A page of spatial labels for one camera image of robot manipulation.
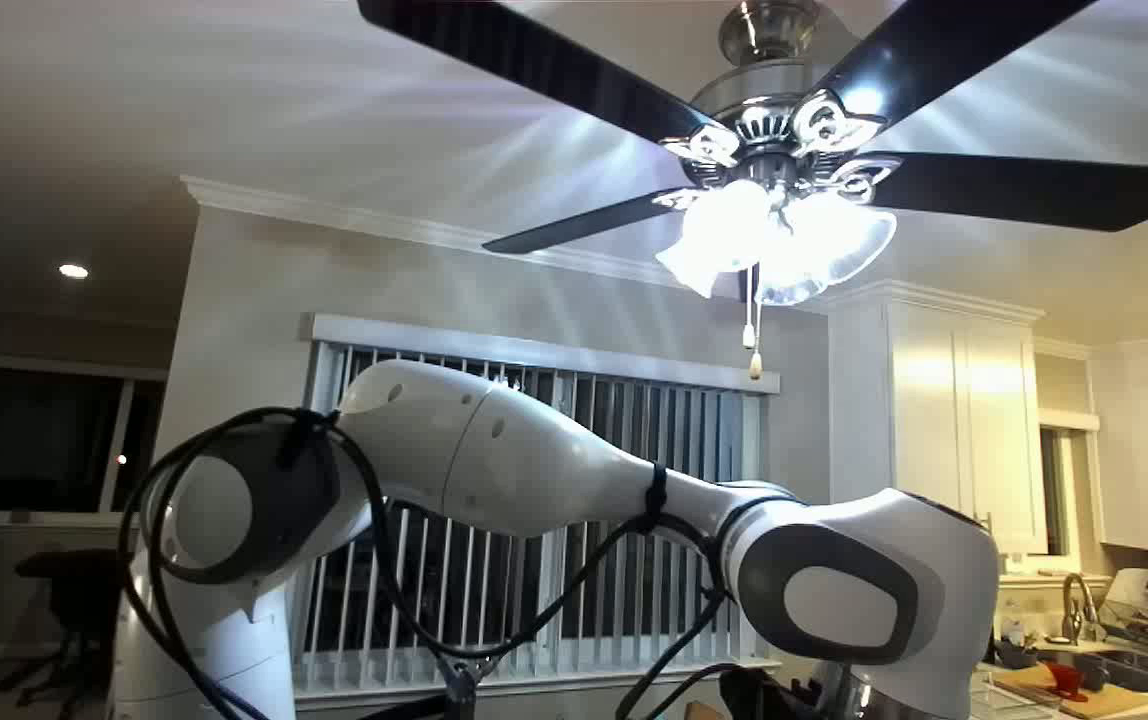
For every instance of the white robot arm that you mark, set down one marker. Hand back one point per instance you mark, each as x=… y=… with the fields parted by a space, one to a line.
x=889 y=587

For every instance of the ceiling fan motor housing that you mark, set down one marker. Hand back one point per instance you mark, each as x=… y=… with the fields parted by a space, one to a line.
x=773 y=122

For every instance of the recessed ceiling light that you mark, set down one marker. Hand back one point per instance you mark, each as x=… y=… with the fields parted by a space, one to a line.
x=73 y=274

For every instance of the black fan blade lower left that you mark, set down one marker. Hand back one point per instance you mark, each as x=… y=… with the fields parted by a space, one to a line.
x=586 y=227

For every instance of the white kitchen cabinets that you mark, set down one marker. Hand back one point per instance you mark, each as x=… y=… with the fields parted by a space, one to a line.
x=940 y=395

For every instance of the black fan blade upper right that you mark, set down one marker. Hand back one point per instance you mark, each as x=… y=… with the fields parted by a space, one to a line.
x=932 y=47

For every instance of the dark stool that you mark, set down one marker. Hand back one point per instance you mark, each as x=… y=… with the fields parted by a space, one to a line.
x=86 y=601

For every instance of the kitchen counter clutter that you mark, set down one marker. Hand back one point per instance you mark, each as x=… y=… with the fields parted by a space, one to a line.
x=1070 y=644

